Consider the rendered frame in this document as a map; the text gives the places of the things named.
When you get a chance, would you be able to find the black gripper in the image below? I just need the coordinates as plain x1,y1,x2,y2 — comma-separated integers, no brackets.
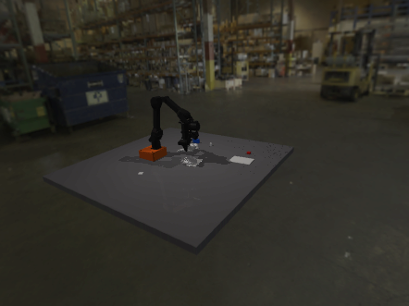
178,130,192,152

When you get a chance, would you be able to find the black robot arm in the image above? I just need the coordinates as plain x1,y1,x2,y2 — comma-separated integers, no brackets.
149,96,200,150

